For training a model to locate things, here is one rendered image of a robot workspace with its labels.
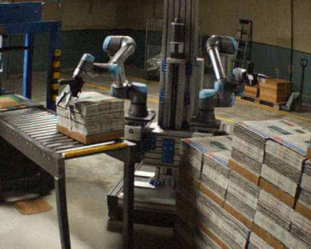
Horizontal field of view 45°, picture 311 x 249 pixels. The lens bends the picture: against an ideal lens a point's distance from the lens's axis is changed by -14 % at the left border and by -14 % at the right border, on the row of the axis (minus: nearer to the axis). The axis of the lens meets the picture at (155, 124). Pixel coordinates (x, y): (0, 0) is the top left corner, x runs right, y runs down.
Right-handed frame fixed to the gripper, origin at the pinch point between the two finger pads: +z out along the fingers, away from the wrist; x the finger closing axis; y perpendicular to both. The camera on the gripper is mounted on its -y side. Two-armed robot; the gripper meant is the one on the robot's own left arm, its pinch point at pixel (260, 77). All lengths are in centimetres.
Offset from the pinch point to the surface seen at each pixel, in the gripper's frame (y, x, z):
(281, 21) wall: -19, -395, -577
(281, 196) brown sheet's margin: 33, 39, 94
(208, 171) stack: 43, 48, 25
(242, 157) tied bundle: 26, 42, 57
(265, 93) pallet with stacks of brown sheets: 138, -294, -513
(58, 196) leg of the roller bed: 49, 131, 14
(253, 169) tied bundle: 28, 41, 68
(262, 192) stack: 37, 41, 77
